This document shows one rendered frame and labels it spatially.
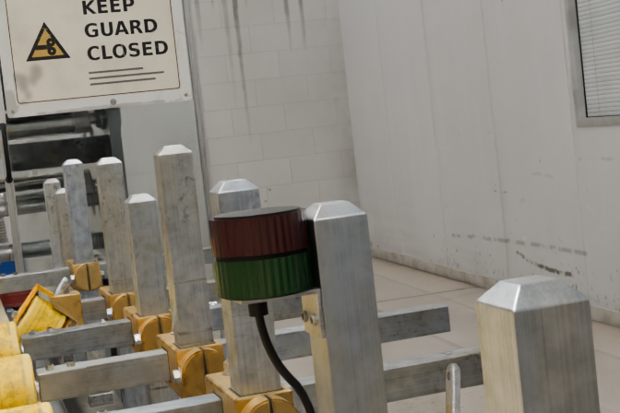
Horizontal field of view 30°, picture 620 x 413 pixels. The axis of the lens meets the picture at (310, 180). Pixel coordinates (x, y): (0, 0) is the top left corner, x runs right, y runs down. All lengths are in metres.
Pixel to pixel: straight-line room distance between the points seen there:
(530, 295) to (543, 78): 5.84
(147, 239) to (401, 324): 0.34
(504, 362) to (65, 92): 2.53
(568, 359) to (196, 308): 0.75
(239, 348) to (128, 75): 2.08
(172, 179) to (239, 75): 8.38
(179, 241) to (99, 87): 1.81
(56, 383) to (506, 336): 0.80
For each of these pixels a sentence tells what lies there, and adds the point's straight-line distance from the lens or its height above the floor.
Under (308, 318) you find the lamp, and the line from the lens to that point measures 0.72.
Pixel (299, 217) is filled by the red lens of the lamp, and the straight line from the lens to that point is 0.68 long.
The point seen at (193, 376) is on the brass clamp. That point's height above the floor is 0.95.
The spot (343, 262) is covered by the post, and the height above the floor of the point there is 1.10.
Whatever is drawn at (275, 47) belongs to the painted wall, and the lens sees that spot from 9.64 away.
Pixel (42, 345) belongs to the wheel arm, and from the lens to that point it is 1.47.
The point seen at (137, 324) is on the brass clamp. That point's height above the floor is 0.96.
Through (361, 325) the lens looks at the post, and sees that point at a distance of 0.71.
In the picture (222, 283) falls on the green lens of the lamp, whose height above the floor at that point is 1.10.
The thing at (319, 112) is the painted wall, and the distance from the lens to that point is 9.69.
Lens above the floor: 1.19
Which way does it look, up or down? 3 degrees down
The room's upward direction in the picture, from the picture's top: 6 degrees counter-clockwise
